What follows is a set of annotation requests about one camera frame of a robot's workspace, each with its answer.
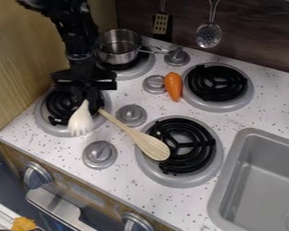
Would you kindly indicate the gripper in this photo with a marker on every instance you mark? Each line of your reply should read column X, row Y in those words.
column 84, row 76

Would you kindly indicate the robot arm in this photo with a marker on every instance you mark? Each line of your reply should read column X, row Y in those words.
column 72, row 24

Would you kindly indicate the silver pot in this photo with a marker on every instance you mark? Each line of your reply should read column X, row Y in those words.
column 118, row 46

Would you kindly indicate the white plastic spork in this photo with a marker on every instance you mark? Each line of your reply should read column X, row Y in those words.
column 80, row 121

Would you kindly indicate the wooden spoon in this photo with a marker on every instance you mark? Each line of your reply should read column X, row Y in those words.
column 147, row 143

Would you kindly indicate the orange toy carrot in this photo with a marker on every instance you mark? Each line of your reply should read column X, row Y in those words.
column 174, row 85

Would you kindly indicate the toy stove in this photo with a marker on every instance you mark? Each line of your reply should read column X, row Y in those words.
column 179, row 144

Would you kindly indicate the black slotted spatula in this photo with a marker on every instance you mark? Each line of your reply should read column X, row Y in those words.
column 160, row 22

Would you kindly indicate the silver strainer spoon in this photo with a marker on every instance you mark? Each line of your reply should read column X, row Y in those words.
column 208, row 35

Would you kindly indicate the yellow cloth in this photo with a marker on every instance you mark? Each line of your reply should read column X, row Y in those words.
column 23, row 225

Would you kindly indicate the toy sink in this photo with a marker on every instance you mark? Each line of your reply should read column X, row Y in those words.
column 263, row 186

